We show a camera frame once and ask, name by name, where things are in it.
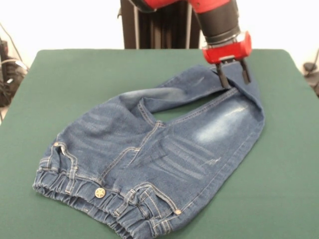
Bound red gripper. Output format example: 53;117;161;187
201;31;253;89

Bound blue denim jeans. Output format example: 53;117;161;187
32;64;266;239

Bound dark green table cloth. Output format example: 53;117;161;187
0;48;319;239

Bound black floor plug with cables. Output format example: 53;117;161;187
303;61;319;98

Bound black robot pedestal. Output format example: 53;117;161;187
117;0;204;50

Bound black equipment pile with cables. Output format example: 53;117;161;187
0;38;28;108

